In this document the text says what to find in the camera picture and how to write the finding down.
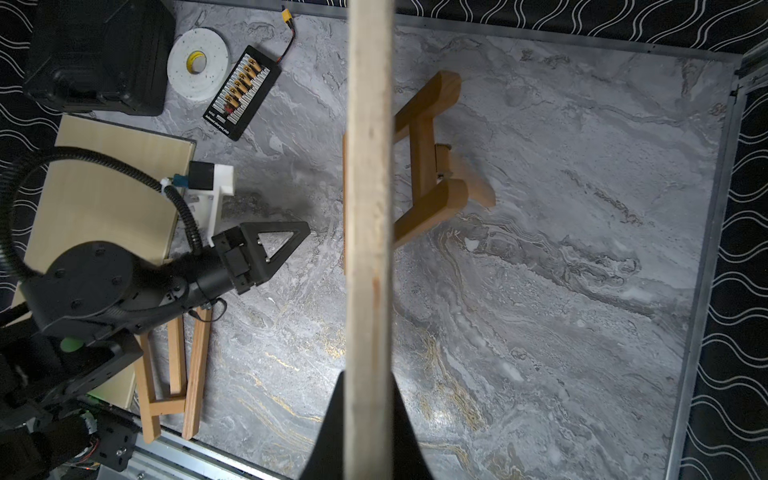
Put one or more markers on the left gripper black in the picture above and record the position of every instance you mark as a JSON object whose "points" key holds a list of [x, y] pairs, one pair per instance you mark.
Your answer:
{"points": [[241, 258]]}

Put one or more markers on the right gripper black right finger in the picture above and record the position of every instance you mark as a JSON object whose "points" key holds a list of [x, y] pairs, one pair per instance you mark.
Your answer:
{"points": [[408, 460]]}

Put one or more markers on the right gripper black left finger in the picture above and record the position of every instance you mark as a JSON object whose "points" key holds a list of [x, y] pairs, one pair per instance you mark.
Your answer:
{"points": [[326, 460]]}

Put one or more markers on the light plywood board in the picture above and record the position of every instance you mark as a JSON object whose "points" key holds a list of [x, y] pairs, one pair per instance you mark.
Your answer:
{"points": [[82, 202], [368, 398]]}

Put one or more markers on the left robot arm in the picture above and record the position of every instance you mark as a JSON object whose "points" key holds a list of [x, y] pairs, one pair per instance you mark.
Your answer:
{"points": [[80, 320]]}

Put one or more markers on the white tape roll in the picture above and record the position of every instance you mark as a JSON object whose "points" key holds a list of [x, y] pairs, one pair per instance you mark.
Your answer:
{"points": [[197, 64]]}

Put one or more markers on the black plastic tool case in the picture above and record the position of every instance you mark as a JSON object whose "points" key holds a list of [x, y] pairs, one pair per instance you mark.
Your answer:
{"points": [[100, 56]]}

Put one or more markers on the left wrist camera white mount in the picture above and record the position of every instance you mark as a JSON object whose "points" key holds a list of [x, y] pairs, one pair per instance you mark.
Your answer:
{"points": [[205, 185]]}

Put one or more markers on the large wooden easel frame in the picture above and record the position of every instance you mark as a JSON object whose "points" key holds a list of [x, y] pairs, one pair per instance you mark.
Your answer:
{"points": [[187, 377]]}

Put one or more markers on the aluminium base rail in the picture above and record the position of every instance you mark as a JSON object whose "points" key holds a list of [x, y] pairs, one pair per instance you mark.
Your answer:
{"points": [[139, 447]]}

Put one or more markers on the black charger board with cable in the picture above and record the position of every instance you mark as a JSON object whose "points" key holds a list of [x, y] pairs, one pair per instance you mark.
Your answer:
{"points": [[246, 87]]}

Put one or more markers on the aluminium frame corner post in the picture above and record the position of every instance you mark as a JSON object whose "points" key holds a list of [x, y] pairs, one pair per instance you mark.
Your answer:
{"points": [[720, 420]]}

